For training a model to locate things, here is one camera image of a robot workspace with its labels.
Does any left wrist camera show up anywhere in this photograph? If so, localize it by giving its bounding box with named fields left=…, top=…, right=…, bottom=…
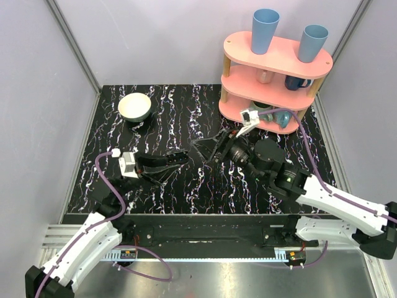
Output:
left=111, top=148, right=138, bottom=178

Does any tall blue cup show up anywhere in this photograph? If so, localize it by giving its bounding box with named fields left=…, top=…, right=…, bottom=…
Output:
left=251, top=9, right=280, bottom=55
left=298, top=24, right=329, bottom=63

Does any light blue mug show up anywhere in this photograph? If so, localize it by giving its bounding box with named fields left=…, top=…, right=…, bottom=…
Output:
left=272, top=109, right=293, bottom=129

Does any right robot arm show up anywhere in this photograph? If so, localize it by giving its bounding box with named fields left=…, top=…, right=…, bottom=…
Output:
left=192, top=130, right=396, bottom=260

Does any dark blue mug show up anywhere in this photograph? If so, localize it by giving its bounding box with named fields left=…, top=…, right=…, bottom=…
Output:
left=285, top=76, right=311, bottom=91

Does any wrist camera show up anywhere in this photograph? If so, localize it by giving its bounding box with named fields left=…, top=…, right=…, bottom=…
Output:
left=236, top=109, right=260, bottom=138
left=111, top=148, right=138, bottom=178

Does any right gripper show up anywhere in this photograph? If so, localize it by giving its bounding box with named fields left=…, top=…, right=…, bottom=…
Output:
left=190, top=124, right=265, bottom=182

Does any white ceramic bowl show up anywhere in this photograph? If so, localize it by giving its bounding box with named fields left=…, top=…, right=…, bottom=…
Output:
left=118, top=93, right=152, bottom=122

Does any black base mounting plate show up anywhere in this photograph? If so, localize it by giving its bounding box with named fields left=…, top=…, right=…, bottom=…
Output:
left=121, top=214, right=318, bottom=248

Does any tall blue cup right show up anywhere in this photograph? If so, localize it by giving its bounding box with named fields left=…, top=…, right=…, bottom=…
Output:
left=298, top=24, right=329, bottom=63

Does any pink mug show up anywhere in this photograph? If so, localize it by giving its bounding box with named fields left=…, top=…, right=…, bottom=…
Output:
left=256, top=69, right=275, bottom=84

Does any aluminium rail frame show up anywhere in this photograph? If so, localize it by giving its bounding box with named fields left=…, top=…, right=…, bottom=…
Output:
left=40, top=198, right=385, bottom=271

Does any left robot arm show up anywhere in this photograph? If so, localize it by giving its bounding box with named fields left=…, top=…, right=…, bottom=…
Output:
left=25, top=148, right=189, bottom=297

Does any tall blue cup left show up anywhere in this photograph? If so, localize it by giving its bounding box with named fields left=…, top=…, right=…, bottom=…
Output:
left=251, top=9, right=280, bottom=55

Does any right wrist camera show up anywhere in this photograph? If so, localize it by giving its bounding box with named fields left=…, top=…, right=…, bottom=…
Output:
left=236, top=109, right=260, bottom=138

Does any pink three-tier shelf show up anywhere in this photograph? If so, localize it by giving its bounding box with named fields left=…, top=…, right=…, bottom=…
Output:
left=219, top=31, right=333, bottom=122

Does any green glazed mug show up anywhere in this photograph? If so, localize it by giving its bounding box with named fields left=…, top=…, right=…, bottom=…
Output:
left=251, top=101, right=273, bottom=122

